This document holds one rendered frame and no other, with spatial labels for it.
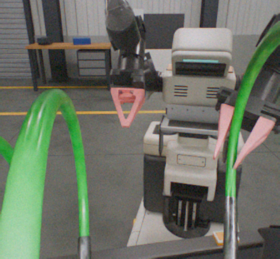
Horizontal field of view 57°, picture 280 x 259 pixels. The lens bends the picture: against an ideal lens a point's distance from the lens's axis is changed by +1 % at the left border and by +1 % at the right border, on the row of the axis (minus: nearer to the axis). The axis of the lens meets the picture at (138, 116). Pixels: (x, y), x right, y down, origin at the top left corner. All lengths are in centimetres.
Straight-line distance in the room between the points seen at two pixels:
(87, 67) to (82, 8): 172
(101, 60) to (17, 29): 241
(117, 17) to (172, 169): 79
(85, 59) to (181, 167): 430
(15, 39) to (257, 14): 566
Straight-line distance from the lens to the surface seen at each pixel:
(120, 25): 51
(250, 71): 31
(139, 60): 55
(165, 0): 648
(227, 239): 39
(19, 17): 682
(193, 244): 66
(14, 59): 698
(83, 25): 652
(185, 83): 102
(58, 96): 17
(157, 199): 164
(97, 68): 526
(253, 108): 40
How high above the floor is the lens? 143
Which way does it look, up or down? 21 degrees down
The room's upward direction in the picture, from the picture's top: straight up
